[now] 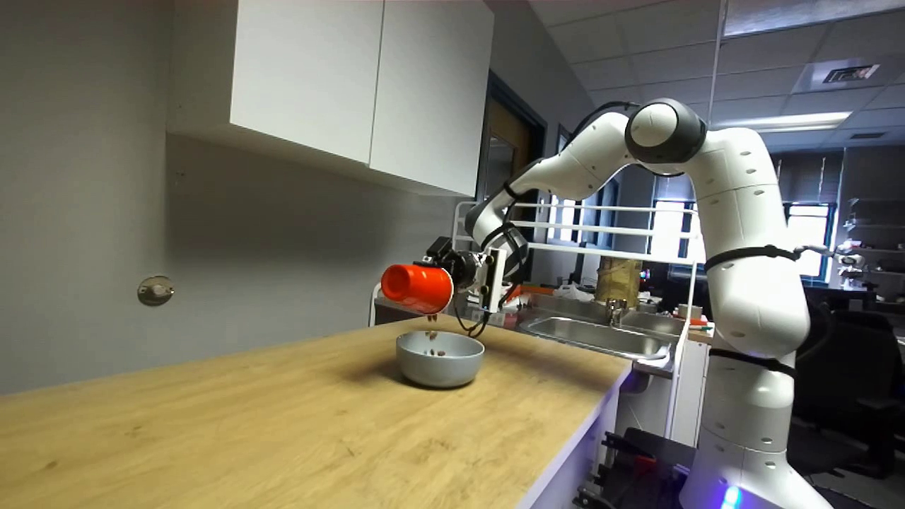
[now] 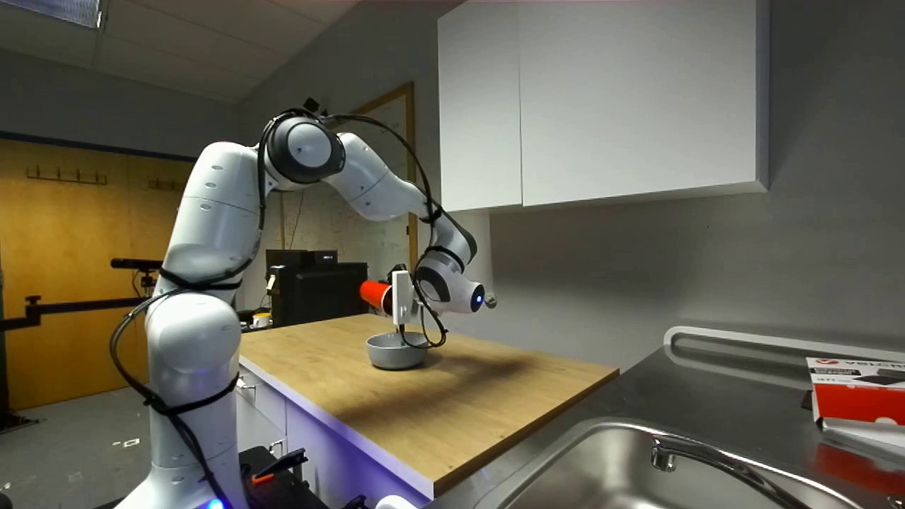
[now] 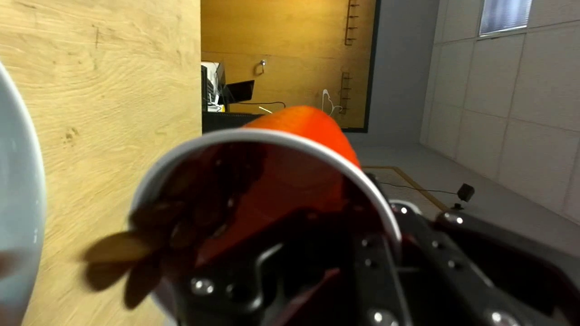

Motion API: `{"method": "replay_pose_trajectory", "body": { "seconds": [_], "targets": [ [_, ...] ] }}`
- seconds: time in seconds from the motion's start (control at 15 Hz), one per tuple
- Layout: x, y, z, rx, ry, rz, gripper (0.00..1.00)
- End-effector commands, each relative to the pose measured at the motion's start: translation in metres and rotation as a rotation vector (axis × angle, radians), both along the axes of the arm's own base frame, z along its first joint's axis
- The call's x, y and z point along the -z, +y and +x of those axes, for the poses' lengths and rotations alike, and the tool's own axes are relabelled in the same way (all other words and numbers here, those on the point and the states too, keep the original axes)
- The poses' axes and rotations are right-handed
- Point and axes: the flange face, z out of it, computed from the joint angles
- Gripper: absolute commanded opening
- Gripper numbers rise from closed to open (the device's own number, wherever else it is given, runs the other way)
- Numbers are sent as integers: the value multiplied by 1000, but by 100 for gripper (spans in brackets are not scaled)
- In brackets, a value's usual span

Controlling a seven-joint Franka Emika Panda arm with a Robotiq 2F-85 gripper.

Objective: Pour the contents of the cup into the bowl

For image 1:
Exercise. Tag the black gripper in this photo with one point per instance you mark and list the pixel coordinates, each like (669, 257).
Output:
(461, 264)

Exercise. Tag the red plastic cup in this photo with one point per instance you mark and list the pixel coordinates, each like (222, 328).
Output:
(413, 286)

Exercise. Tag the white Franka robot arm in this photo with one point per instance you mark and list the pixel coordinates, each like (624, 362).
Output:
(754, 284)

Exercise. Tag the gray bowl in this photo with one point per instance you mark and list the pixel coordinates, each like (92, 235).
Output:
(439, 362)

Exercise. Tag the small brown food bits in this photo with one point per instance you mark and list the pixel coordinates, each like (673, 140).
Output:
(439, 351)

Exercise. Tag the dark framed door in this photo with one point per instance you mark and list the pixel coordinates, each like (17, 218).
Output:
(505, 143)

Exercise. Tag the stainless steel sink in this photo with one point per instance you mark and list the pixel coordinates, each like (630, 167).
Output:
(594, 338)

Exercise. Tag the brown paper bag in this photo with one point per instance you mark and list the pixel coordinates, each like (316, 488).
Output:
(618, 280)

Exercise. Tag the white base cabinet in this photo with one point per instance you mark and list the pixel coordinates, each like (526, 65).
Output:
(589, 443)

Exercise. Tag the black and red base equipment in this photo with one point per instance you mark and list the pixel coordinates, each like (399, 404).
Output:
(638, 467)

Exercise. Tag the ceiling light panel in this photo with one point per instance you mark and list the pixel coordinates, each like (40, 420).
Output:
(781, 119)

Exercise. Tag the window with blinds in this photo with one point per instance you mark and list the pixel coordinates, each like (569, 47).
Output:
(809, 228)

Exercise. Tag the black office chair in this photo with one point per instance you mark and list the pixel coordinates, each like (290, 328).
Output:
(849, 396)

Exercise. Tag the ceiling air vent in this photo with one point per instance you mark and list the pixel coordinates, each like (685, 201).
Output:
(838, 73)

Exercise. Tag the white wall cabinet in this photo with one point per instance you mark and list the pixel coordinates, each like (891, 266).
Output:
(358, 73)

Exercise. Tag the round metal wall knob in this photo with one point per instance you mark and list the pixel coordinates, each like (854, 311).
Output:
(157, 288)

